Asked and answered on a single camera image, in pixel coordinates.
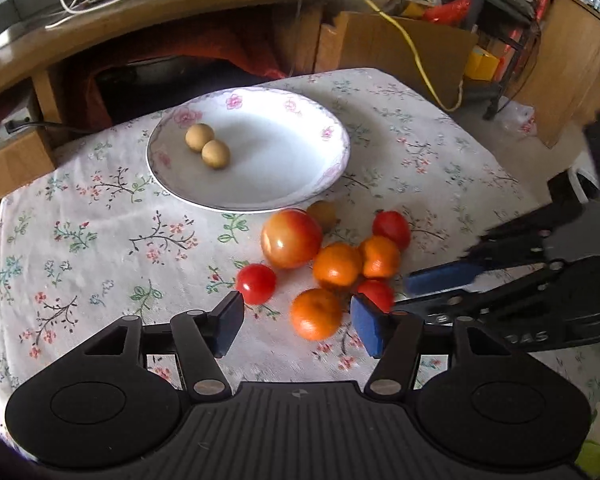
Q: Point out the brown longan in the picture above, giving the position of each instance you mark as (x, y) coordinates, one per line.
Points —
(200, 137)
(216, 155)
(326, 211)

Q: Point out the red cherry tomato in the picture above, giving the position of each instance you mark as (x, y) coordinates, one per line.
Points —
(378, 292)
(256, 284)
(392, 229)

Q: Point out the orange mandarin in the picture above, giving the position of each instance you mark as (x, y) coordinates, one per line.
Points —
(382, 256)
(316, 314)
(337, 265)

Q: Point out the wooden cabinet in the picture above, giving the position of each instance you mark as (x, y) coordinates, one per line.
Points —
(570, 60)

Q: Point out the brown cardboard box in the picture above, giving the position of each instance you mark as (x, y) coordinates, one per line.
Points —
(380, 42)

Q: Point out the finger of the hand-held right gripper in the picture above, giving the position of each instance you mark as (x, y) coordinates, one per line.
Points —
(480, 292)
(442, 277)

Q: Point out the clear plastic bag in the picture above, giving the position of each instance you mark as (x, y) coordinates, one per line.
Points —
(519, 119)

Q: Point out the curved wooden desk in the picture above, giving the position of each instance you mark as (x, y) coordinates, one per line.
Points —
(130, 22)

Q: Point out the white floral plate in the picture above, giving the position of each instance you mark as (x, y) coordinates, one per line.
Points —
(275, 160)

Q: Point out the red yellow apple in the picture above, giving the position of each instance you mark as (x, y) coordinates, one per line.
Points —
(290, 239)

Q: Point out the white floral tablecloth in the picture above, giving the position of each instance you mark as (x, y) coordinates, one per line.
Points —
(105, 240)

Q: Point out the red plastic bag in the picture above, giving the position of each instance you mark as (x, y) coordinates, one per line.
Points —
(447, 10)

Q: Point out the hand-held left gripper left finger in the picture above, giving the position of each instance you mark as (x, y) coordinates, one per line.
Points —
(230, 322)

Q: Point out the small yellow box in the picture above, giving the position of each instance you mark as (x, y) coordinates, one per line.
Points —
(482, 62)

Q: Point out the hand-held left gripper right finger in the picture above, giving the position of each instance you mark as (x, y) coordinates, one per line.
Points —
(366, 325)

